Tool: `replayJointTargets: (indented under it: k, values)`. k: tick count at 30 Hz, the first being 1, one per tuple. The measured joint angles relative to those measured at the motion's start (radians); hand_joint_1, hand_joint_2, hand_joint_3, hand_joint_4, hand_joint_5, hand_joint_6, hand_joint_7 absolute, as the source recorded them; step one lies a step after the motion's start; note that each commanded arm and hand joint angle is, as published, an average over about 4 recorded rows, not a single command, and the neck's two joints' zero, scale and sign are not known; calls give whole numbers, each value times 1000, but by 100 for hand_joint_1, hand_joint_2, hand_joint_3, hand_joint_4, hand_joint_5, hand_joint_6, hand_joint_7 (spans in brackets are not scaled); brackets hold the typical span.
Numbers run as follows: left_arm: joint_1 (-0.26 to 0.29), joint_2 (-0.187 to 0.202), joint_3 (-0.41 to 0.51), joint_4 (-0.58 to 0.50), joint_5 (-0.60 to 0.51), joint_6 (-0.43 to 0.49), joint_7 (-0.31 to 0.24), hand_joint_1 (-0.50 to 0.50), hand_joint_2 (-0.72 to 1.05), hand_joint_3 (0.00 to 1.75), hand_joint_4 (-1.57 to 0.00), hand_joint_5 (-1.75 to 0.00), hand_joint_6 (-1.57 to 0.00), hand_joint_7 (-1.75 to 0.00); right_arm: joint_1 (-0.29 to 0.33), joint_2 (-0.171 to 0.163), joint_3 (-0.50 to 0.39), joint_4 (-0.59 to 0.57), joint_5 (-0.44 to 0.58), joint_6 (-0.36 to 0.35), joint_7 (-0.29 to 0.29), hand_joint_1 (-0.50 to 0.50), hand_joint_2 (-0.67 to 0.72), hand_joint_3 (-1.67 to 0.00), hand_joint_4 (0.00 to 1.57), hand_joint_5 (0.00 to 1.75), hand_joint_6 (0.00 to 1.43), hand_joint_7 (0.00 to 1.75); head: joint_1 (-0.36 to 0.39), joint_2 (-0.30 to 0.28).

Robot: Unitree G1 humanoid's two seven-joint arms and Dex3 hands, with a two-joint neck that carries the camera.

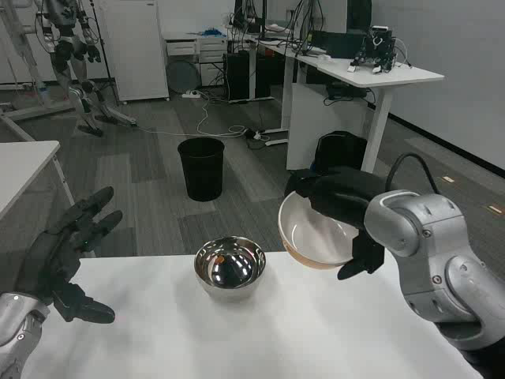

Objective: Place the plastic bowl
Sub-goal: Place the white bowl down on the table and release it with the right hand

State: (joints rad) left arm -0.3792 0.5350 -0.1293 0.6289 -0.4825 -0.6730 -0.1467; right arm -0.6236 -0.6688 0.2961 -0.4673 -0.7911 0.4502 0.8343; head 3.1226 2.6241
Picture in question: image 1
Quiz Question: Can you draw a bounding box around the white drawer unit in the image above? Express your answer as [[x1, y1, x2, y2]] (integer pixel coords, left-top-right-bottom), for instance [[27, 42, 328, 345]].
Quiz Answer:
[[162, 31, 229, 88]]

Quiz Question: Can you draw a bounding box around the white floor cable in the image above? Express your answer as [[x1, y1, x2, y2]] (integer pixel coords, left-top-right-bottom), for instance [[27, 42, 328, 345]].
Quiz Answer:
[[129, 92, 249, 138]]

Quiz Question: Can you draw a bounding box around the white side table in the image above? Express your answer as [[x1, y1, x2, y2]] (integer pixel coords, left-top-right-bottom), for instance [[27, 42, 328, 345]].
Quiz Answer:
[[0, 140, 76, 257]]

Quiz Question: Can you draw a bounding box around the black waste bin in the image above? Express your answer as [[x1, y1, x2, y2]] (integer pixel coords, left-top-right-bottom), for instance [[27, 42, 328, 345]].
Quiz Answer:
[[177, 137, 226, 202]]

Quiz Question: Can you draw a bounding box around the black box on desk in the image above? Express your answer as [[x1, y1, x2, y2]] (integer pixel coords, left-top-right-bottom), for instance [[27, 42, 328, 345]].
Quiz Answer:
[[325, 31, 368, 60]]

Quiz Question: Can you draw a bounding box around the black computer tower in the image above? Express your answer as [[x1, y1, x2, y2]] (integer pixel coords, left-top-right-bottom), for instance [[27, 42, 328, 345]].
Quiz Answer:
[[223, 51, 257, 103]]

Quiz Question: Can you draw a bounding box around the humanoid robot on stand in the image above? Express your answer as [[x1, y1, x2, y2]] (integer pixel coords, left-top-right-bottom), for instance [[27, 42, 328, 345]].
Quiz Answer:
[[33, 0, 138, 138]]

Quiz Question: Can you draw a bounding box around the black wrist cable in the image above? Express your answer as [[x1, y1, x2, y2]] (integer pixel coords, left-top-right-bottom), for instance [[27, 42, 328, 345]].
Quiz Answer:
[[384, 152, 442, 195]]

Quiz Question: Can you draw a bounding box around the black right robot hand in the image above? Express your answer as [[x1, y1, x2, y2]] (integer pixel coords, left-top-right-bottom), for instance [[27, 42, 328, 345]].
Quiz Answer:
[[284, 166, 395, 281]]

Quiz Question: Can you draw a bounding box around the grey round disc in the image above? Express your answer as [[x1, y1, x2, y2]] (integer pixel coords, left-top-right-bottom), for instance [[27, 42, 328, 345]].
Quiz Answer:
[[165, 59, 198, 92]]

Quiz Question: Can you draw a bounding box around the small black robot device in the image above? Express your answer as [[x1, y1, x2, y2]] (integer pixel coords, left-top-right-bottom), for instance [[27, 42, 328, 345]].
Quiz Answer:
[[346, 24, 412, 74]]

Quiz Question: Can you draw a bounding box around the shiny steel bowl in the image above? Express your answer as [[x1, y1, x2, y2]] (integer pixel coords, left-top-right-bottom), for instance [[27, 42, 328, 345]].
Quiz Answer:
[[193, 235, 267, 304]]

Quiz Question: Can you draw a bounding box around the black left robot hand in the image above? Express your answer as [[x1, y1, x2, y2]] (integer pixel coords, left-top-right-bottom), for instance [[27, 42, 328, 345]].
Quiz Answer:
[[15, 186, 124, 325]]

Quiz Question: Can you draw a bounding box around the black monitor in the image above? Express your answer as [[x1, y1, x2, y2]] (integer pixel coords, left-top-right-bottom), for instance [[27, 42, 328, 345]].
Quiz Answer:
[[233, 0, 269, 29]]

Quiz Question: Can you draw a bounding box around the black backpack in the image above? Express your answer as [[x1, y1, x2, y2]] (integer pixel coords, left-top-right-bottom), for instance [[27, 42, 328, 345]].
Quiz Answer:
[[311, 129, 368, 174]]

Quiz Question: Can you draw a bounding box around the white tall cabinet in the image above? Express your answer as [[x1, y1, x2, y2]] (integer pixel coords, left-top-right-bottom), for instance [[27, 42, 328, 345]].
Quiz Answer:
[[93, 0, 170, 104]]

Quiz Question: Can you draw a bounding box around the white standing desk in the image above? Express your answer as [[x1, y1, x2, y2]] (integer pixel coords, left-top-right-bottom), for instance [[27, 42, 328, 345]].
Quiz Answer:
[[247, 33, 446, 173]]

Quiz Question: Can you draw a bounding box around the white ceramic bowl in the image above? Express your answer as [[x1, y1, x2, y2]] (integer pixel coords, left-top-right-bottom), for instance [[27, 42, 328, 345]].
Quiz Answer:
[[278, 189, 361, 271]]

